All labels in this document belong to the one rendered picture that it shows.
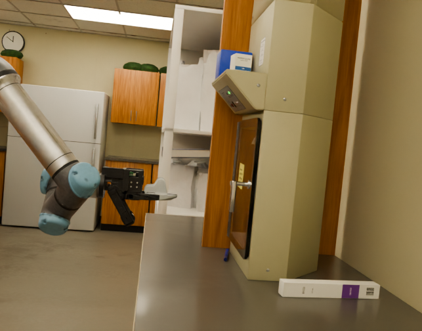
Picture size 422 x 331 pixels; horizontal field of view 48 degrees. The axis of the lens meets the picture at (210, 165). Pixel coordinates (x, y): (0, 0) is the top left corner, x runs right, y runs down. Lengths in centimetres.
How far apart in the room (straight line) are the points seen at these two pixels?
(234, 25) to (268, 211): 70
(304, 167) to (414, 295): 45
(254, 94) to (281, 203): 31
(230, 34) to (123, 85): 491
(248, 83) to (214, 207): 54
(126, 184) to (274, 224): 42
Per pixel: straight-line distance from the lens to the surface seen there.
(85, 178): 114
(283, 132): 132
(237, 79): 130
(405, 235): 145
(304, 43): 136
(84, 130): 621
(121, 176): 131
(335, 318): 116
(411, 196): 143
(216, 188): 166
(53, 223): 124
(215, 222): 168
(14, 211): 647
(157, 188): 131
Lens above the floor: 131
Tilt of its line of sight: 3 degrees down
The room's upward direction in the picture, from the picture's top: 5 degrees clockwise
